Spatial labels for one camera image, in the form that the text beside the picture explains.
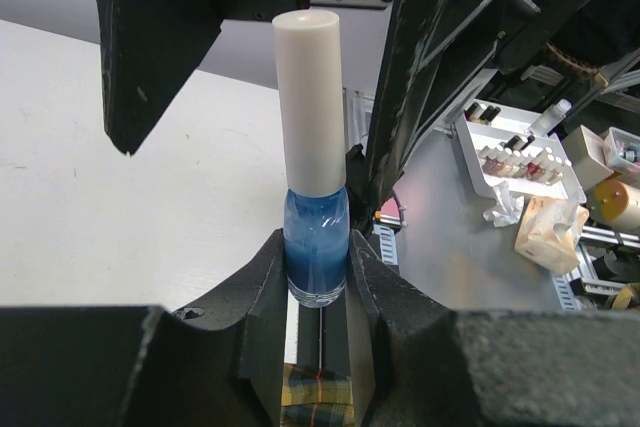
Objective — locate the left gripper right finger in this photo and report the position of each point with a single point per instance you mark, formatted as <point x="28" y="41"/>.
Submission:
<point x="414" y="362"/>

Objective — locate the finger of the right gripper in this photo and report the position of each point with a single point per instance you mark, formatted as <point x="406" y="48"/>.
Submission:
<point x="150" y="48"/>

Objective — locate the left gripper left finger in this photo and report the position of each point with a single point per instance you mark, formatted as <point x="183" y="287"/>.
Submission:
<point x="217" y="361"/>

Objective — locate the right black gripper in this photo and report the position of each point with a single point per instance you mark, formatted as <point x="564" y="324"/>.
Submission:
<point x="434" y="48"/>

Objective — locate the white nail polish cap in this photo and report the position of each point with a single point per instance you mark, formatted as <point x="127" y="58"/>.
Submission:
<point x="308" y="62"/>

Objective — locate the blue nail polish bottle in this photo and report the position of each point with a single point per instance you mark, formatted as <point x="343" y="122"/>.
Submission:
<point x="316" y="241"/>

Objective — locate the yellow plaid sleeve forearm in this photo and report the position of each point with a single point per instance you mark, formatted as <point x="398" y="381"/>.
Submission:
<point x="315" y="397"/>

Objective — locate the white nail polish tray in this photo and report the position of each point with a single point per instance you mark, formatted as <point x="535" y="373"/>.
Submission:
<point x="501" y="151"/>

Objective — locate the clear plastic bottle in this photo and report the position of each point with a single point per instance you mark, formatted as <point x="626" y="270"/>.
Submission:
<point x="549" y="119"/>

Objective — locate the crumpled white tissue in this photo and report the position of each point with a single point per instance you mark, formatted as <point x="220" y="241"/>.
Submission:
<point x="508" y="206"/>

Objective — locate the beige tissue box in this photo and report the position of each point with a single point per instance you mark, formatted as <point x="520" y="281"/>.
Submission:
<point x="549" y="233"/>

